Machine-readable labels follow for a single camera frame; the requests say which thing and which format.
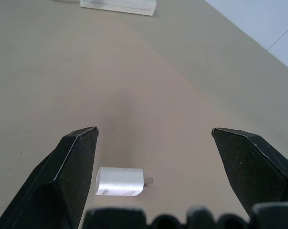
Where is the white wooden block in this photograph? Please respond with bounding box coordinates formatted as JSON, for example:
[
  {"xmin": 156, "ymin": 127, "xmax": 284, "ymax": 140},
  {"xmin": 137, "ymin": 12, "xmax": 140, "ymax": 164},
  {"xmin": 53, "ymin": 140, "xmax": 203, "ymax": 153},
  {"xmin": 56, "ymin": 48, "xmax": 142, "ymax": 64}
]
[{"xmin": 79, "ymin": 0, "xmax": 157, "ymax": 17}]

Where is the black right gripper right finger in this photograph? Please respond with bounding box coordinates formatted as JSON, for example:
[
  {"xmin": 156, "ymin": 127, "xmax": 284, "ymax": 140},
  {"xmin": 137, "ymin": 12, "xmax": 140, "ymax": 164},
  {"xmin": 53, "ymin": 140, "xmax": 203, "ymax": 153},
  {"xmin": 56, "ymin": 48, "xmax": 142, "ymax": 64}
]
[{"xmin": 211, "ymin": 127, "xmax": 288, "ymax": 219}]

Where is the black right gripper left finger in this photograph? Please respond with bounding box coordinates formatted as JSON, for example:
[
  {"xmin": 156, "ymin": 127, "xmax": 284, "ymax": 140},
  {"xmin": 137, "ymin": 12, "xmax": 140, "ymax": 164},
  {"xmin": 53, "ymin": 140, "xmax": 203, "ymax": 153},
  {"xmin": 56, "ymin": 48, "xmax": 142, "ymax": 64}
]
[{"xmin": 0, "ymin": 126, "xmax": 99, "ymax": 229}]

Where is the white plug adapter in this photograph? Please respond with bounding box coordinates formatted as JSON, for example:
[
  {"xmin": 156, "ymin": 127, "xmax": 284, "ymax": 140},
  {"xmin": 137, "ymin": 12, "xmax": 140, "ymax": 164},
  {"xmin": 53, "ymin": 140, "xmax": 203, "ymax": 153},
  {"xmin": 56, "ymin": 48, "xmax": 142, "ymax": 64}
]
[{"xmin": 95, "ymin": 167, "xmax": 154, "ymax": 197}]

